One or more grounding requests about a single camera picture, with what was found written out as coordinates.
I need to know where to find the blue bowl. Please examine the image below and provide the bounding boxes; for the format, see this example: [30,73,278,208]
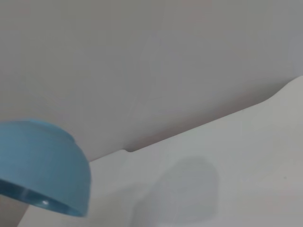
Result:
[0,119,92,218]

